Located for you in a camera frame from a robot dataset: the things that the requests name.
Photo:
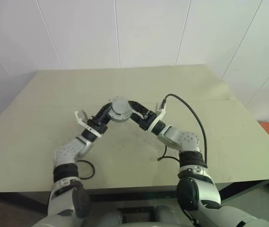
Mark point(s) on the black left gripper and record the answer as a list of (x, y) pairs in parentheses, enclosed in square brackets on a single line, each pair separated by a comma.
[(97, 125)]

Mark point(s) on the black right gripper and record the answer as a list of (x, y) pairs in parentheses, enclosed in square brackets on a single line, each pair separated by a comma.
[(147, 120)]

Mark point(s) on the silver motor cover with circuit board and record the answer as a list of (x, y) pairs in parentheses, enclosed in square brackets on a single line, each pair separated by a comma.
[(121, 107)]

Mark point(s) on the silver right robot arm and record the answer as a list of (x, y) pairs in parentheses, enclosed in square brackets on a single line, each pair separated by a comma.
[(188, 139)]

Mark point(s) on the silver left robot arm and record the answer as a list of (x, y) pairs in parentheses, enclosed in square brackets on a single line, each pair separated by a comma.
[(65, 151)]

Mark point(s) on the black rectangular bar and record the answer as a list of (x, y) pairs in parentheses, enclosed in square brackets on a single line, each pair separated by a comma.
[(136, 209)]

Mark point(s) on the grey rounded shape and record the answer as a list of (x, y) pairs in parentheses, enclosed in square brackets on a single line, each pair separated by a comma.
[(167, 216), (111, 220)]

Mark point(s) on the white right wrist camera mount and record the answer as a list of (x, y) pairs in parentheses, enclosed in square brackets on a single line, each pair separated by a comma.
[(156, 120)]

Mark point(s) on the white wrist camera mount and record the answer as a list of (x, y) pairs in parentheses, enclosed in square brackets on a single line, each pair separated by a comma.
[(79, 120), (156, 120)]

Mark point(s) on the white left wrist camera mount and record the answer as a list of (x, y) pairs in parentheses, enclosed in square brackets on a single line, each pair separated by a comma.
[(79, 120)]

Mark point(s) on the black table frame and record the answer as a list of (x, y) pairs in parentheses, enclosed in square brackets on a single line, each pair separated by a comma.
[(136, 194)]

